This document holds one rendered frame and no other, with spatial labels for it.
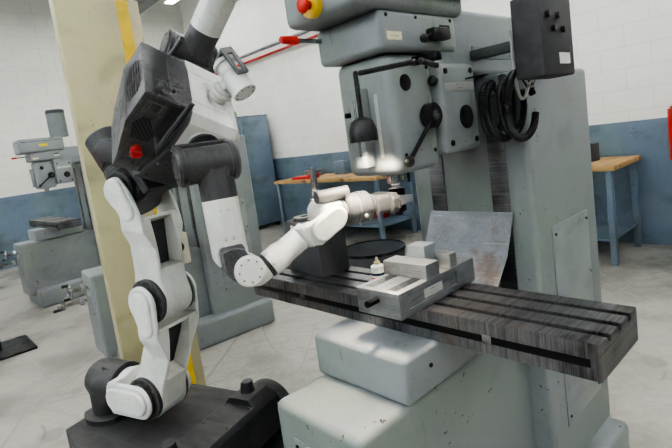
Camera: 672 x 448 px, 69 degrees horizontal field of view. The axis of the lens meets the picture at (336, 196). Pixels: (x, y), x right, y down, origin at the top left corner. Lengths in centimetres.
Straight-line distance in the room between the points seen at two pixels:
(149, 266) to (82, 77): 143
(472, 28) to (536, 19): 28
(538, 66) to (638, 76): 409
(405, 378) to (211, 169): 69
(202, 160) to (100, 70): 169
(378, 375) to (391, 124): 65
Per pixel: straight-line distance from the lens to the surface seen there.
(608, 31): 556
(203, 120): 130
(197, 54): 153
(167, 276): 159
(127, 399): 182
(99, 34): 288
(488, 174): 168
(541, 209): 167
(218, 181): 121
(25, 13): 1059
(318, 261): 170
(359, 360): 136
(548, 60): 142
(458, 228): 174
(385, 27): 128
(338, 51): 137
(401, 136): 130
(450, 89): 146
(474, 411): 158
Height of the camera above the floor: 143
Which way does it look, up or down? 7 degrees down
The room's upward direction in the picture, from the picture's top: 8 degrees counter-clockwise
